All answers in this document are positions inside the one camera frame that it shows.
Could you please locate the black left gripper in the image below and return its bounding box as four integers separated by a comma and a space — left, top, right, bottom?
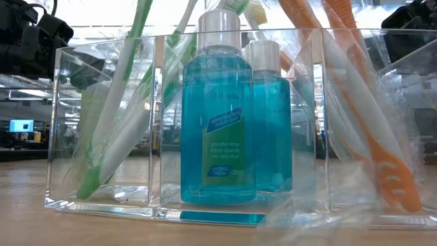
12, 9, 108, 90

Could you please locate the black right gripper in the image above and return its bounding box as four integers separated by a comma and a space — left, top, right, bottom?
363, 0, 437, 74

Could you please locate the clear plastic bag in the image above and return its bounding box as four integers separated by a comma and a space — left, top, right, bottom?
44, 29, 437, 229

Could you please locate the blue lit computer monitor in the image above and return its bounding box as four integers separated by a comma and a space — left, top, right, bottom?
8, 118, 36, 133

